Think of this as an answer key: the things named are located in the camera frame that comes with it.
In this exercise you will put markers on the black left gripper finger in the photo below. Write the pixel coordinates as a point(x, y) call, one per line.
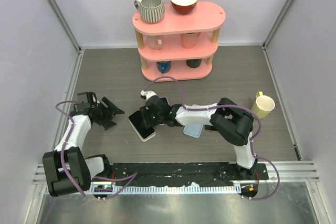
point(107, 124)
point(108, 108)

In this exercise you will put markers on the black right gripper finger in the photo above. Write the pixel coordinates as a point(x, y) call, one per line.
point(162, 121)
point(146, 117)

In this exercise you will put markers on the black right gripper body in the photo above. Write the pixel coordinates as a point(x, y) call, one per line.
point(158, 115)

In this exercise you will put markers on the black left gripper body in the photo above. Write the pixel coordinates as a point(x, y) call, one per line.
point(102, 113)

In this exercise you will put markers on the beige phone case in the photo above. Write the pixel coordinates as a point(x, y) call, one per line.
point(147, 137)

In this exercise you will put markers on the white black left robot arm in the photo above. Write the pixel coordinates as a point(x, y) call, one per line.
point(66, 169)

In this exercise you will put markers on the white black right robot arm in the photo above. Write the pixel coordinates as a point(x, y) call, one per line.
point(234, 123)

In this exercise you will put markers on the light blue phone case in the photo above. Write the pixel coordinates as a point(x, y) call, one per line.
point(193, 130)

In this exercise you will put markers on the blue mug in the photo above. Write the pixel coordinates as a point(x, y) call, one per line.
point(163, 66)

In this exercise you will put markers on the black gold smartphone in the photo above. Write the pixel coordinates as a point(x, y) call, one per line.
point(210, 128)

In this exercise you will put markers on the black cup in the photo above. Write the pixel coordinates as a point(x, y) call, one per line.
point(194, 63)

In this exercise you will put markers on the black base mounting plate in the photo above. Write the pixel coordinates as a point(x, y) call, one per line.
point(205, 174)

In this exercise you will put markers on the pink three-tier shelf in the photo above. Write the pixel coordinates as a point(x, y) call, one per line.
point(206, 18)

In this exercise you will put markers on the pale pink mug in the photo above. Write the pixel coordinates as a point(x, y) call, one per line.
point(154, 42)

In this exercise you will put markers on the pink cup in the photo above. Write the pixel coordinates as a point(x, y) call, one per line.
point(189, 40)

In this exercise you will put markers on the grey striped mug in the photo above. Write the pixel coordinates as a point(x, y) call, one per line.
point(151, 11)

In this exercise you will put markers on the yellow mug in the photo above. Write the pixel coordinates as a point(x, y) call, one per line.
point(263, 105)

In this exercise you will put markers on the red white bowl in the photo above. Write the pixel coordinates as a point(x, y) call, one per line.
point(183, 7)

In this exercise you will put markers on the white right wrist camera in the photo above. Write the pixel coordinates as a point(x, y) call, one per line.
point(145, 95)

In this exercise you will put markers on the white slotted cable duct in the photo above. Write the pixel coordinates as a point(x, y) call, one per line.
point(152, 190)

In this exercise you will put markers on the aluminium front rail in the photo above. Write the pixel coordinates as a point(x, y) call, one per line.
point(298, 171)

